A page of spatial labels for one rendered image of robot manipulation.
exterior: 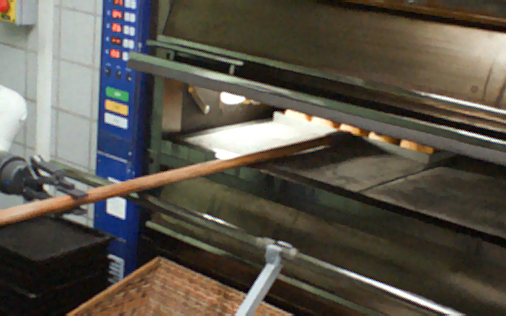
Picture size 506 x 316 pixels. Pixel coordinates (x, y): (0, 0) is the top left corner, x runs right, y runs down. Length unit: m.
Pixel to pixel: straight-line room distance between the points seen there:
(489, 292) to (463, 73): 0.48
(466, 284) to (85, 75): 1.28
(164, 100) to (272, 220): 0.46
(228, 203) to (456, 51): 0.78
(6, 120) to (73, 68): 0.62
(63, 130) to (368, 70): 1.12
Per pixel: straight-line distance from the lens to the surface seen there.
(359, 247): 2.24
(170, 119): 2.59
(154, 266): 2.62
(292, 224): 2.35
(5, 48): 3.07
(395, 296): 1.74
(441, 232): 2.10
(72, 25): 2.81
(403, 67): 2.07
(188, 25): 2.45
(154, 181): 2.14
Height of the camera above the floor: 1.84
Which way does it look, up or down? 16 degrees down
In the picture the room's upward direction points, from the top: 5 degrees clockwise
